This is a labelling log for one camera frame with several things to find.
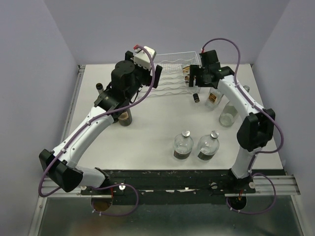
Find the clear square bottle brown label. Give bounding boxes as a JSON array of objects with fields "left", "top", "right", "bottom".
[{"left": 181, "top": 64, "right": 190, "bottom": 84}]

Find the round clear bottle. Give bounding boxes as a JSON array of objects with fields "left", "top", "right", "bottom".
[
  {"left": 197, "top": 130, "right": 220, "bottom": 161},
  {"left": 173, "top": 130, "right": 194, "bottom": 160}
]

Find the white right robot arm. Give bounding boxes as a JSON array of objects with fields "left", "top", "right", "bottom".
[{"left": 189, "top": 50, "right": 275, "bottom": 193}]

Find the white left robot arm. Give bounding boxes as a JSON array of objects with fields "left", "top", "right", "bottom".
[{"left": 39, "top": 45, "right": 162, "bottom": 194}]

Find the clear flask bottle black cap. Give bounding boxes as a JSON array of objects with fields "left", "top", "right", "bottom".
[{"left": 205, "top": 88, "right": 223, "bottom": 111}]

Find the small black bottle cap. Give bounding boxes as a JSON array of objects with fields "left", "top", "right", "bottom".
[{"left": 192, "top": 93, "right": 200, "bottom": 103}]

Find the green wine bottle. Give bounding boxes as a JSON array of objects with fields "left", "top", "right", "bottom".
[{"left": 96, "top": 83, "right": 104, "bottom": 95}]

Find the dark wine bottle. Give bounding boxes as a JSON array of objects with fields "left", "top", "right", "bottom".
[{"left": 118, "top": 109, "right": 132, "bottom": 126}]

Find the clear empty tall bottle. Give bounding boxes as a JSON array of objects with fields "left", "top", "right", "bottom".
[{"left": 219, "top": 100, "right": 239, "bottom": 127}]

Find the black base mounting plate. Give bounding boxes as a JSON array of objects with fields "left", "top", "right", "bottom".
[{"left": 81, "top": 170, "right": 255, "bottom": 205}]

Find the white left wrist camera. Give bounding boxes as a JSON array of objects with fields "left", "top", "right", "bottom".
[{"left": 133, "top": 45, "right": 156, "bottom": 71}]

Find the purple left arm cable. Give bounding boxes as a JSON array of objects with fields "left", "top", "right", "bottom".
[{"left": 38, "top": 45, "right": 156, "bottom": 197}]

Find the white wire wine rack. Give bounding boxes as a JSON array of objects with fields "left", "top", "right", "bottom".
[{"left": 147, "top": 51, "right": 200, "bottom": 98}]

